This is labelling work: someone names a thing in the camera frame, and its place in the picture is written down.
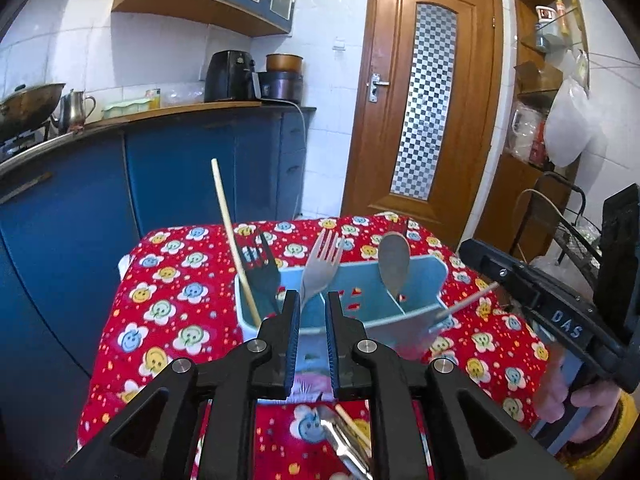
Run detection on metal door handle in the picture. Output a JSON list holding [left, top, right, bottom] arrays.
[[366, 72, 390, 104]]

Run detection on gas stove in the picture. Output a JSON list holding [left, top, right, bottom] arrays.
[[0, 124, 52, 162]]

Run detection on wooden shelf unit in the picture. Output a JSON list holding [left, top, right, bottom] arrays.
[[472, 0, 592, 261]]

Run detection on green dish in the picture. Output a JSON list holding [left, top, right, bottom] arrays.
[[101, 100, 152, 119]]

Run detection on beige plastic fork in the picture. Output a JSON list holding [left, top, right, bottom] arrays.
[[299, 230, 345, 308]]

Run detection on person's right hand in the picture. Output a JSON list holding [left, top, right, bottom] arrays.
[[532, 350, 627, 444]]

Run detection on beige plastic spoon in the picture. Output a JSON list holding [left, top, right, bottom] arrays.
[[377, 232, 412, 304]]

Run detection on brown pot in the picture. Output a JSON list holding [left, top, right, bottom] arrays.
[[265, 53, 304, 73]]

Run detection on wooden door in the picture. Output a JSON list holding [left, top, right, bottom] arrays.
[[341, 0, 504, 251]]

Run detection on white plastic bag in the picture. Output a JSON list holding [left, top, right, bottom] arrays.
[[543, 76, 609, 169]]

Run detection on large steel wok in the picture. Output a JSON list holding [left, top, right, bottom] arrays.
[[0, 82, 67, 142]]

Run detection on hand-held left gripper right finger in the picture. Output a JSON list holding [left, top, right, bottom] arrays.
[[325, 290, 576, 480]]

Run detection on blue kitchen base cabinets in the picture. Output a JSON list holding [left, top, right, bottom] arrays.
[[0, 104, 317, 411]]

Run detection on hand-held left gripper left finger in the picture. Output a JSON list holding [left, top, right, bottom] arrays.
[[65, 290, 302, 480]]

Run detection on black plastic fork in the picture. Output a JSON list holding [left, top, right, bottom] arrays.
[[244, 232, 282, 314]]

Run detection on steel pitcher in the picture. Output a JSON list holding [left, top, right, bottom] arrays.
[[52, 90, 97, 134]]

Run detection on wooden chopstick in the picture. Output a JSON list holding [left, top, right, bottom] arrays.
[[434, 282, 501, 320], [211, 158, 262, 328]]

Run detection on black wire rack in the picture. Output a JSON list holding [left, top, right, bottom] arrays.
[[510, 172, 607, 272]]

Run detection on white power cord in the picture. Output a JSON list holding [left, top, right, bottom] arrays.
[[291, 102, 307, 217]]

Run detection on black cooker pot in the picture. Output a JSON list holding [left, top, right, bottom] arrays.
[[257, 71, 305, 104]]

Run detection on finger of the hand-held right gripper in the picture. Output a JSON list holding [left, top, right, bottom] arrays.
[[459, 238, 637, 394]]

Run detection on red floral tablecloth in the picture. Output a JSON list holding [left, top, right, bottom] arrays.
[[77, 214, 557, 480]]

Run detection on light blue utensil holder box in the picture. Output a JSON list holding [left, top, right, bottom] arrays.
[[235, 254, 449, 403]]

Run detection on black air fryer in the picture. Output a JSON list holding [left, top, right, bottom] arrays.
[[203, 50, 262, 104]]

